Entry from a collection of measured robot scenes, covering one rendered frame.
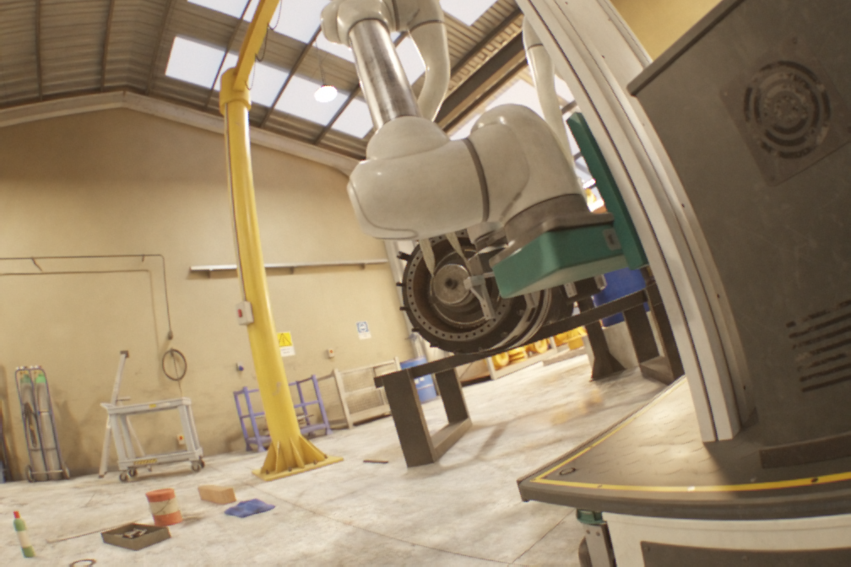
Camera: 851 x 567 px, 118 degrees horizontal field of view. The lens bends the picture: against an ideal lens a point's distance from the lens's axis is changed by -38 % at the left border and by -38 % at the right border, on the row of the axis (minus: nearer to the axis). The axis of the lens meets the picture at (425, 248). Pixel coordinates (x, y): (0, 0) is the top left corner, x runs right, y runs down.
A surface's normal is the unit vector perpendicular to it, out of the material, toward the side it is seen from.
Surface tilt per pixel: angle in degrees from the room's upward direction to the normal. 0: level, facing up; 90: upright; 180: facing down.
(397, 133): 77
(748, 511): 90
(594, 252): 90
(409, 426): 90
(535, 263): 90
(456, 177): 106
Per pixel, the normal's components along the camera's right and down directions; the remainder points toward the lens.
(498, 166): -0.03, -0.08
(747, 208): -0.88, 0.11
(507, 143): -0.08, -0.37
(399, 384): -0.32, -0.19
